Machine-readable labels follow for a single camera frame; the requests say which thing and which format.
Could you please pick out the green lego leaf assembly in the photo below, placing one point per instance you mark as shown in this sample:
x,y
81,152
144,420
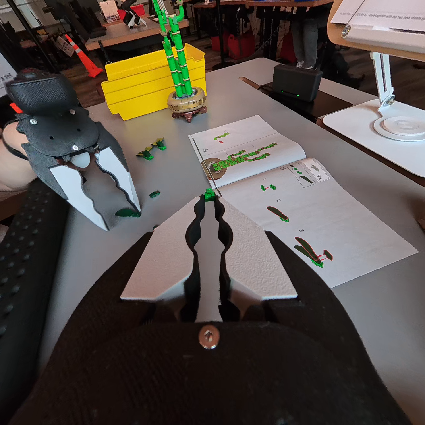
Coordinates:
x,y
159,143
145,153

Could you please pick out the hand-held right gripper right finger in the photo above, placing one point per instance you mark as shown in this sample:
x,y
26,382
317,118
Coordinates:
x,y
259,269

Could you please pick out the black framed printed sign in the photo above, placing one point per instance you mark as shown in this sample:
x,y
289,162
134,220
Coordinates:
x,y
5,76

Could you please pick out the wooden board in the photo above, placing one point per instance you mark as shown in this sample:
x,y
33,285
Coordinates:
x,y
336,30

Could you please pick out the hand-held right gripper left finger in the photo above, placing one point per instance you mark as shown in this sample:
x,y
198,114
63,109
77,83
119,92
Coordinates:
x,y
159,269

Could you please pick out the person's left forearm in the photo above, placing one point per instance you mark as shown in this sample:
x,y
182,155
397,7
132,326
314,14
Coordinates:
x,y
13,166

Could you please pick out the small bright green lego piece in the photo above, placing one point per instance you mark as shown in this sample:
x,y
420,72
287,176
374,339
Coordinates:
x,y
209,195

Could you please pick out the printed instruction sheet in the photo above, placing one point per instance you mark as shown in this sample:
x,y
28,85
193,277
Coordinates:
x,y
381,13

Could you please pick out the small dark green lego brick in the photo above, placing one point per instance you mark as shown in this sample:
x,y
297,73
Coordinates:
x,y
154,194

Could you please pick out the lego instruction booklet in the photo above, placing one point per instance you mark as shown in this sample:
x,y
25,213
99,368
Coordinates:
x,y
332,232

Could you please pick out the orange traffic cone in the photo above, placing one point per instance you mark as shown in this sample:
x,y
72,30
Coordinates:
x,y
84,58

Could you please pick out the black perforated chair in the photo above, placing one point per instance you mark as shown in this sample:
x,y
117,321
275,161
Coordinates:
x,y
23,265

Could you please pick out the wooden background table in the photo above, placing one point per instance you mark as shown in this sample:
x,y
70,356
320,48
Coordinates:
x,y
126,33

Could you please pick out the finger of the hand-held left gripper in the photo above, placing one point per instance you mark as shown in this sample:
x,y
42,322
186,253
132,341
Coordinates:
x,y
73,189
116,166

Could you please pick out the black white toy figure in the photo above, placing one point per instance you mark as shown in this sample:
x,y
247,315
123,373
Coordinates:
x,y
132,16

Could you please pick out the yellow plastic bin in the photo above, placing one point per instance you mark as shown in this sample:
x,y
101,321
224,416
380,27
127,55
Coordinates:
x,y
139,89

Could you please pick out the red container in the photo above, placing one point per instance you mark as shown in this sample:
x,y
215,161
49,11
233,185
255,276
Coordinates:
x,y
288,48
218,43
240,46

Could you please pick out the white tablet stand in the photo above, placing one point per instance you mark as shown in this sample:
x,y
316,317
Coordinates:
x,y
358,123

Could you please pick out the green lego bamboo model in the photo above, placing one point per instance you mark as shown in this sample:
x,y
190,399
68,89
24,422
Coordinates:
x,y
186,103

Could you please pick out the large dark green lego leaf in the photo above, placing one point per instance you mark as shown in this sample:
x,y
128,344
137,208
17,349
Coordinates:
x,y
126,213

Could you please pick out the black charger box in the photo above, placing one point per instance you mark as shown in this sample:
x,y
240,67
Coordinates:
x,y
297,79

